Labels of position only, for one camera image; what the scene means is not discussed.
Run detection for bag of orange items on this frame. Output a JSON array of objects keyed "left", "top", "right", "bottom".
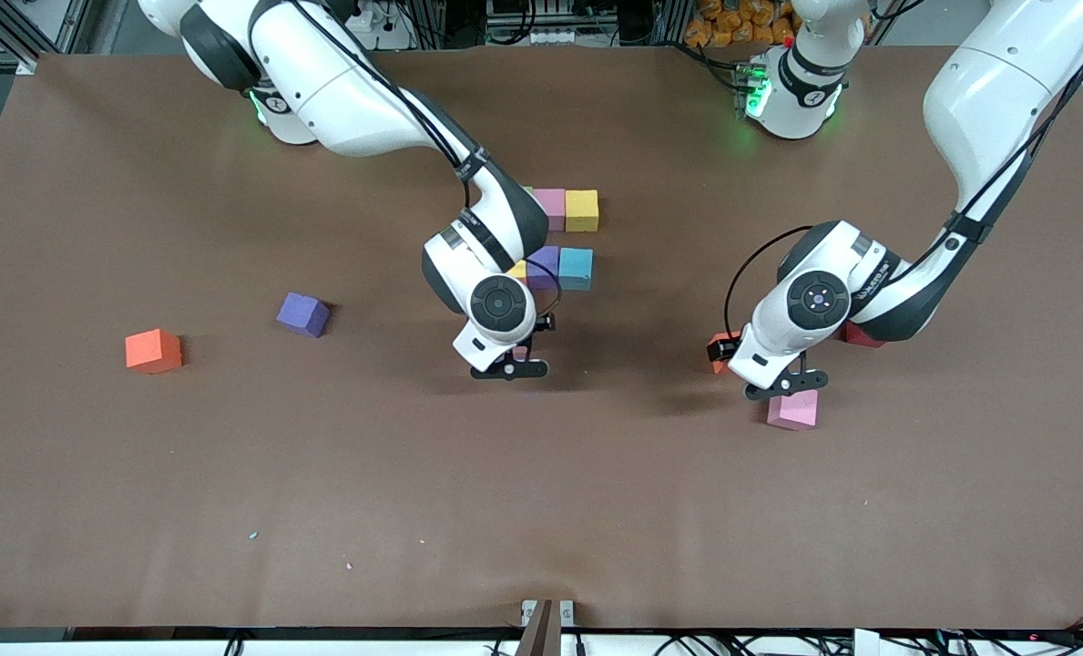
[{"left": 685, "top": 0, "right": 797, "bottom": 48}]

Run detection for blue foam cube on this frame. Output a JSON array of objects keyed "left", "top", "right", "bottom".
[{"left": 558, "top": 247, "right": 594, "bottom": 292}]

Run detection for purple foam cube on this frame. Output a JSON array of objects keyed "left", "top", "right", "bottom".
[
  {"left": 527, "top": 246, "right": 561, "bottom": 291},
  {"left": 276, "top": 292, "right": 331, "bottom": 339}
]

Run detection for metal table edge bracket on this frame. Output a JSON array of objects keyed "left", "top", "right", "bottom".
[{"left": 516, "top": 599, "right": 577, "bottom": 656}]

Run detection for brown paper table cover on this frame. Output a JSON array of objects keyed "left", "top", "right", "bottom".
[{"left": 0, "top": 46, "right": 1083, "bottom": 631}]

